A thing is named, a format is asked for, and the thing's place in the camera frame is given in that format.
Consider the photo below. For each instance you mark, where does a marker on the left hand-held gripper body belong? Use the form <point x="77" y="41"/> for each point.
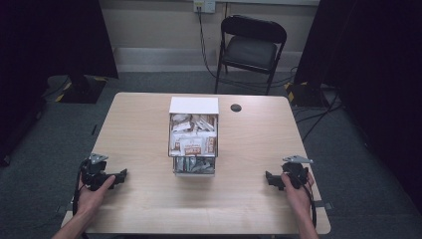
<point x="93" y="172"/>

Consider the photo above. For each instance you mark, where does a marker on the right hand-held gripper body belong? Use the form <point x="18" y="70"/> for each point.
<point x="296" y="172"/>

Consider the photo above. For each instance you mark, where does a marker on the person's left hand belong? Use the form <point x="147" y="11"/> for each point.
<point x="91" y="197"/>

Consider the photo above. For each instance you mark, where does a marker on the person's right hand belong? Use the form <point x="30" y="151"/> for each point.
<point x="298" y="197"/>

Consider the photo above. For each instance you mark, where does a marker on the large clear drawer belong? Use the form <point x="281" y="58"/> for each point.
<point x="170" y="146"/>

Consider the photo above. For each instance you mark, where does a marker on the small clear drawer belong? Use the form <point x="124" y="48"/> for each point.
<point x="194" y="173"/>

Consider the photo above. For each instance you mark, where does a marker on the pile of silver packets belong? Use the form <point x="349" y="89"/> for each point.
<point x="194" y="165"/>

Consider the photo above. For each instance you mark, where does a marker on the black table grommet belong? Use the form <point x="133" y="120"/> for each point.
<point x="236" y="107"/>

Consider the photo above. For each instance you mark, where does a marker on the black stand base striped tape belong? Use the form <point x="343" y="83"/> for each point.
<point x="83" y="89"/>
<point x="303" y="94"/>

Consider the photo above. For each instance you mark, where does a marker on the pile of white brown packets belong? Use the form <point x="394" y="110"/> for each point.
<point x="193" y="137"/>

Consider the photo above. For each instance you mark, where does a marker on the white box of packets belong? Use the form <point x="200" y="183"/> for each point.
<point x="194" y="105"/>

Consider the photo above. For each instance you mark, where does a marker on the black folding chair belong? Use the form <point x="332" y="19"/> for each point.
<point x="250" y="51"/>

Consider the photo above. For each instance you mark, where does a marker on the dark curtain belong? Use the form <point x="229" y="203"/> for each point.
<point x="371" y="49"/>
<point x="49" y="36"/>

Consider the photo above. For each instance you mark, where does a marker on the white wall socket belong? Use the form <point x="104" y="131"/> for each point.
<point x="204" y="5"/>

